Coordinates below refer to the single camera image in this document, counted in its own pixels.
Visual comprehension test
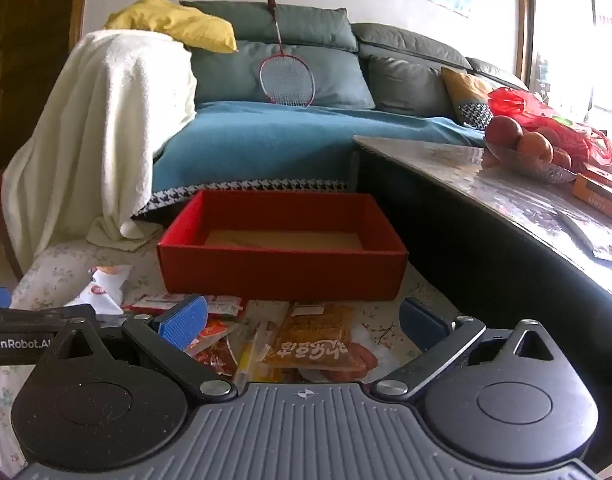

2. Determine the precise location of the clear red snack packet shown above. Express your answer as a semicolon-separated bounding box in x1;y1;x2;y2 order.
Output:
184;318;248;377

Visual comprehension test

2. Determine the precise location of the white sausage snack pack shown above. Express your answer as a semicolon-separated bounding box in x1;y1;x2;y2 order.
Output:
298;322;421;382

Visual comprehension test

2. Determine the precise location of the red white barcode snack pack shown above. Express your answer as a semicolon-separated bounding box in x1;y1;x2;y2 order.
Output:
123;294;248;318

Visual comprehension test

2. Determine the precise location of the white red snack pouch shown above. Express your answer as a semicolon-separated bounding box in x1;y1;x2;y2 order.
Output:
66;264;132;315

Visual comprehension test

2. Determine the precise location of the yellow stick snack pack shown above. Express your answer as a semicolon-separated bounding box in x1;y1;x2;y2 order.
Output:
232;320;276;393

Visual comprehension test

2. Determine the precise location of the brown tofu snack pack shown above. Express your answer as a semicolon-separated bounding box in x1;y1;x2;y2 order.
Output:
262;302;362;373

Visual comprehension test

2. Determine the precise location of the floral ottoman cover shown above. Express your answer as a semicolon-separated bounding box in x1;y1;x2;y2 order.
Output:
0;240;458;477

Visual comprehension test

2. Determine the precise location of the red cardboard box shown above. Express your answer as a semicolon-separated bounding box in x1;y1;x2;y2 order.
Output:
157;191;408;301

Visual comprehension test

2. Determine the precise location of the glass fruit bowl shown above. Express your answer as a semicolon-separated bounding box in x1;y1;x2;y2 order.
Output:
485;141;576;184

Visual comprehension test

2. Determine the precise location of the blue sofa throw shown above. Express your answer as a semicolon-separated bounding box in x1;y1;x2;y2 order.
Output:
139;101;484;214

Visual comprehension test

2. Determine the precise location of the apple in bowl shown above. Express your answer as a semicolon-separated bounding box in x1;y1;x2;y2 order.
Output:
484;115;524;150

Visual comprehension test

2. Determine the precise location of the orange fruit in bowl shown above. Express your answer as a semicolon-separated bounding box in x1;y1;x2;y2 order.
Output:
516;131;553;162

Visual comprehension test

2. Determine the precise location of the orange carton box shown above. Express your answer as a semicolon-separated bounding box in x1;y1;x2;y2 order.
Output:
572;162;612;219

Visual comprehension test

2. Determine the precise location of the red plastic bag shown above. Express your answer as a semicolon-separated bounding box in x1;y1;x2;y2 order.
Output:
488;87;612;170

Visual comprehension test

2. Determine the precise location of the cream white blanket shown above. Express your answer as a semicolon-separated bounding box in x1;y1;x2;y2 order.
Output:
1;30;196;270

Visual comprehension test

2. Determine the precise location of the patterned yellow cushion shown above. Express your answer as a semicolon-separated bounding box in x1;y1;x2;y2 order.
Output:
440;67;492;131

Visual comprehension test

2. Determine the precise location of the teal sofa pillow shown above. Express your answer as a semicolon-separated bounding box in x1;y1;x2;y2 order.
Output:
191;41;374;110

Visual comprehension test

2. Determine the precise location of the red badminton racket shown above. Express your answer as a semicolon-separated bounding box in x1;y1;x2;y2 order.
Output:
258;0;316;107

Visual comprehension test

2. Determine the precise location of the dark green sofa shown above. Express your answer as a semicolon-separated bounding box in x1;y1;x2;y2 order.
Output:
192;1;525;119

